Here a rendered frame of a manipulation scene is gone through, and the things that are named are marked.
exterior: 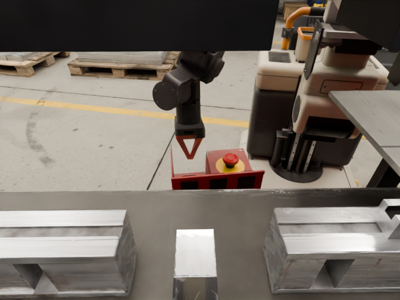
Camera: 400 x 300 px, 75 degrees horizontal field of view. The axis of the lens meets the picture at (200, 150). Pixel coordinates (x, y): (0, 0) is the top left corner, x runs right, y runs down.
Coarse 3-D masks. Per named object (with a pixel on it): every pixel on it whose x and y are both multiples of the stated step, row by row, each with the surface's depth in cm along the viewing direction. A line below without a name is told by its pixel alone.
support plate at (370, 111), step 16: (336, 96) 47; (352, 96) 47; (368, 96) 47; (384, 96) 47; (352, 112) 42; (368, 112) 42; (384, 112) 42; (368, 128) 39; (384, 128) 39; (384, 144) 36
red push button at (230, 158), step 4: (224, 156) 64; (228, 156) 64; (232, 156) 64; (236, 156) 64; (224, 160) 63; (228, 160) 62; (232, 160) 62; (236, 160) 63; (228, 164) 62; (232, 164) 62
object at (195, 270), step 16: (176, 240) 24; (192, 240) 24; (208, 240) 24; (176, 256) 22; (192, 256) 22; (208, 256) 22; (176, 272) 21; (192, 272) 21; (208, 272) 21; (176, 288) 20; (192, 288) 20; (208, 288) 20
